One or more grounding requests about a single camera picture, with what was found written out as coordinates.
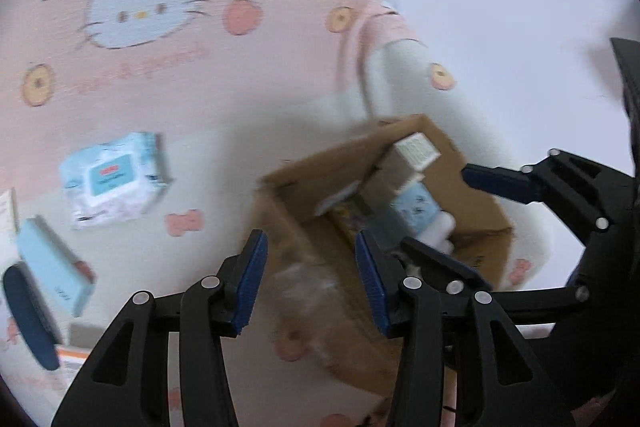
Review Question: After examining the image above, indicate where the orange white packet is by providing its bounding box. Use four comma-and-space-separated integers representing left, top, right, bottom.
55, 322, 105, 369

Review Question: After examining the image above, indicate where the white green medicine box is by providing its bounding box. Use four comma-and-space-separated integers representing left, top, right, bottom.
380, 132, 440, 187

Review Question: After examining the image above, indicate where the pink hello kitty mat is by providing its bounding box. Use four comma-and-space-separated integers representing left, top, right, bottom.
1, 0, 548, 426

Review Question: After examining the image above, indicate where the light blue case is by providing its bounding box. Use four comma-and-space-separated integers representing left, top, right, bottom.
16, 217, 94, 317

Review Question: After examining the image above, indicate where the yellow cartoon picture book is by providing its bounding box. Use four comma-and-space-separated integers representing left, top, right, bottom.
329, 197, 373, 239

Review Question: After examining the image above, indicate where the white stitched booklet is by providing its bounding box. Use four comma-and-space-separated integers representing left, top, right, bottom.
0, 188, 20, 244

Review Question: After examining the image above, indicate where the navy blue glasses case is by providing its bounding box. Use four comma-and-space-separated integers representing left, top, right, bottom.
2, 265, 60, 372

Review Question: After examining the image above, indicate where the white green lower box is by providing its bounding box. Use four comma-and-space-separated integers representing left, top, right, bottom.
358, 169, 424, 211

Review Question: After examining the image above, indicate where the white paper roll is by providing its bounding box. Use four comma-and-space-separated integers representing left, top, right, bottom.
418, 211, 456, 255

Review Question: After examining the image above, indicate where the brown cardboard box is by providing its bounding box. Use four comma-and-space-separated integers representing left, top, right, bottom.
253, 115, 514, 397

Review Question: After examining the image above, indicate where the baby wipes pack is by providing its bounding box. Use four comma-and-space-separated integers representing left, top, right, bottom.
58, 132, 168, 230

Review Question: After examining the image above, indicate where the light blue tea box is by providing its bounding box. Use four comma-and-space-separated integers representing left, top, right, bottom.
390, 182, 440, 236

